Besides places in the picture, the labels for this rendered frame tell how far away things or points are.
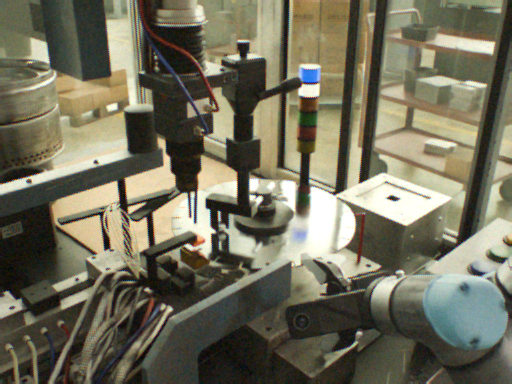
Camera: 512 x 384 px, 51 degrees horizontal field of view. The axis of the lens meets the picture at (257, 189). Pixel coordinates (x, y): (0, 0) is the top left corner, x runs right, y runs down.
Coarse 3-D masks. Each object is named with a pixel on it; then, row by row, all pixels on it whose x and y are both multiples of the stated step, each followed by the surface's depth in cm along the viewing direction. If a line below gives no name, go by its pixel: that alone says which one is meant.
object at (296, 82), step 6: (288, 78) 81; (294, 78) 81; (300, 78) 81; (282, 84) 80; (288, 84) 80; (294, 84) 80; (300, 84) 81; (270, 90) 79; (276, 90) 79; (282, 90) 80; (288, 90) 80; (294, 90) 81; (258, 96) 78; (264, 96) 78; (270, 96) 79
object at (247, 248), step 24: (216, 192) 107; (288, 192) 108; (312, 192) 108; (192, 216) 98; (312, 216) 99; (336, 216) 99; (216, 240) 91; (240, 240) 91; (264, 240) 91; (288, 240) 91; (312, 240) 91; (336, 240) 91; (240, 264) 84; (264, 264) 84
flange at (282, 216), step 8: (272, 200) 102; (272, 208) 96; (280, 208) 99; (288, 208) 99; (240, 216) 96; (256, 216) 96; (264, 216) 96; (272, 216) 96; (280, 216) 96; (288, 216) 97; (240, 224) 95; (248, 224) 94; (256, 224) 94; (264, 224) 94; (272, 224) 94; (280, 224) 94; (288, 224) 95; (264, 232) 93
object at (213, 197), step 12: (240, 180) 87; (240, 192) 87; (216, 204) 90; (228, 204) 89; (240, 204) 88; (252, 204) 89; (216, 216) 91; (228, 216) 92; (216, 228) 92; (228, 228) 93
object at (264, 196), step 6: (270, 186) 98; (252, 192) 97; (258, 192) 95; (264, 192) 95; (270, 192) 95; (258, 198) 94; (264, 198) 95; (270, 198) 96; (276, 198) 95; (282, 198) 95; (288, 198) 94; (258, 204) 93; (264, 204) 96; (270, 204) 96
